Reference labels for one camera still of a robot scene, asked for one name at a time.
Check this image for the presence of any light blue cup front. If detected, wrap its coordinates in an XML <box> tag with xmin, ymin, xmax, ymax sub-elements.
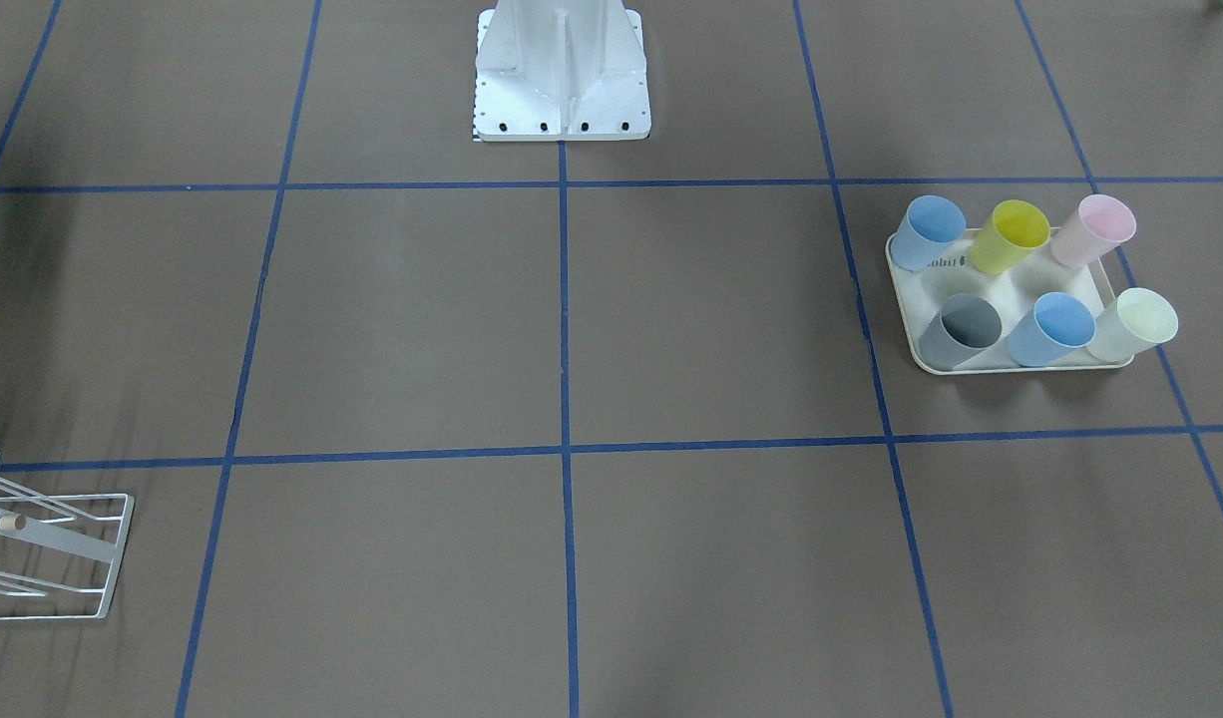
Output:
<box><xmin>1007</xmin><ymin>292</ymin><xmax>1096</xmax><ymax>368</ymax></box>

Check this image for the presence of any light blue cup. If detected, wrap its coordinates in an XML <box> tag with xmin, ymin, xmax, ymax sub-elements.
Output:
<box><xmin>889</xmin><ymin>194</ymin><xmax>967</xmax><ymax>272</ymax></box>
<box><xmin>1007</xmin><ymin>292</ymin><xmax>1096</xmax><ymax>368</ymax></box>

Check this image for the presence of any pink plastic cup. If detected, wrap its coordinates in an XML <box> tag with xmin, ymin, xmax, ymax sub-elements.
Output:
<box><xmin>1049</xmin><ymin>192</ymin><xmax>1139</xmax><ymax>269</ymax></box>

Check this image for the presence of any white plastic cup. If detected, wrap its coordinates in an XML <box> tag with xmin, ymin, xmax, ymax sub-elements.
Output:
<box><xmin>1085</xmin><ymin>287</ymin><xmax>1180</xmax><ymax>363</ymax></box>

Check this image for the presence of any light blue cup back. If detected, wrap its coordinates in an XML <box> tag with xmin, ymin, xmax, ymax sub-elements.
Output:
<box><xmin>889</xmin><ymin>194</ymin><xmax>967</xmax><ymax>272</ymax></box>

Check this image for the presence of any grey plastic cup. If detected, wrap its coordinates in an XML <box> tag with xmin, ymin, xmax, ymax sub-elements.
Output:
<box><xmin>916</xmin><ymin>292</ymin><xmax>1003</xmax><ymax>371</ymax></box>

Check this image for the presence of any yellow plastic cup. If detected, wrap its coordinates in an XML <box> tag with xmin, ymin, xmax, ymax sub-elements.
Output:
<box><xmin>967</xmin><ymin>199</ymin><xmax>1052</xmax><ymax>274</ymax></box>

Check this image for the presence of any cream plastic tray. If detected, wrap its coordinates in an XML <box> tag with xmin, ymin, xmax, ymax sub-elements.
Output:
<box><xmin>885</xmin><ymin>228</ymin><xmax>1134</xmax><ymax>376</ymax></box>

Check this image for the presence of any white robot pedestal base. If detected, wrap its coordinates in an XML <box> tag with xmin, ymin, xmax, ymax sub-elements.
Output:
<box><xmin>472</xmin><ymin>1</ymin><xmax>652</xmax><ymax>143</ymax></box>

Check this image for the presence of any white wire cup rack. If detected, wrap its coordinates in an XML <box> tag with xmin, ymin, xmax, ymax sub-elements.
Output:
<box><xmin>0</xmin><ymin>455</ymin><xmax>136</xmax><ymax>623</ymax></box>

